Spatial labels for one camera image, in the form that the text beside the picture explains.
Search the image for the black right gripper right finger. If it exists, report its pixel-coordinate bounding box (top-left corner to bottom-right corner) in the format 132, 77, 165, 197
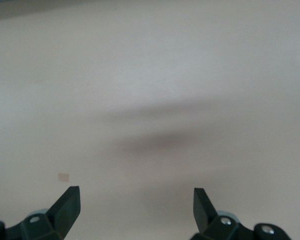
189, 187, 255, 240

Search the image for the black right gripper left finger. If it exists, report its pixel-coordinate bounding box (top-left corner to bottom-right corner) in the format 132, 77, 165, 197
4, 186, 81, 240

